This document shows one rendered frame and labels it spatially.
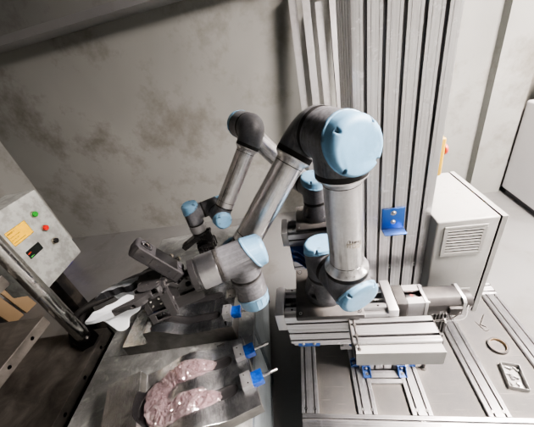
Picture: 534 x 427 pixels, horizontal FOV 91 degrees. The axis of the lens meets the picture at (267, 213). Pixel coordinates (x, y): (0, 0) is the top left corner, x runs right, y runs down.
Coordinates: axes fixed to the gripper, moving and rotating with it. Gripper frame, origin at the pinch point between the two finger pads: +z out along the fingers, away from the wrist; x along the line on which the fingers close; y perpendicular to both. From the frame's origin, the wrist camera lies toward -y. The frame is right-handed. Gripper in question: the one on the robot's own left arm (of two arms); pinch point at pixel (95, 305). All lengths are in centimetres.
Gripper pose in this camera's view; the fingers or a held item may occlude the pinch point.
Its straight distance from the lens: 63.9
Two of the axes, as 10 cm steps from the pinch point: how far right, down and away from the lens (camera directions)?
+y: 2.5, 8.8, 4.0
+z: -9.2, 3.5, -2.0
